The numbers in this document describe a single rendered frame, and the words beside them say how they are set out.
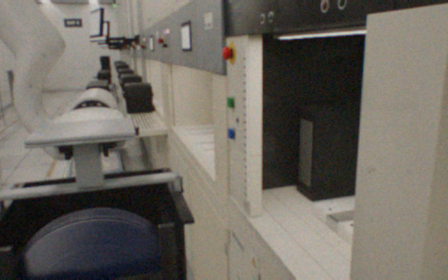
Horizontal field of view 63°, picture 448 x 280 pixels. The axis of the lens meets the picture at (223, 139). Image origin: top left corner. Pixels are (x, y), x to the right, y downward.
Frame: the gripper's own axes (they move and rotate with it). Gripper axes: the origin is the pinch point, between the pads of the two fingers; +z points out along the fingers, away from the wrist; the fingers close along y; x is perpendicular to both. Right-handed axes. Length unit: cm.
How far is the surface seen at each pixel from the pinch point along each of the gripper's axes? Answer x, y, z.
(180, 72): -3, -46, -200
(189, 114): -32, -51, -200
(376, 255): -14.2, -34.0, 14.3
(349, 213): -36, -66, -36
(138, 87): -20, -23, -294
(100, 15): 45, 5, -339
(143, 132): -46, -20, -217
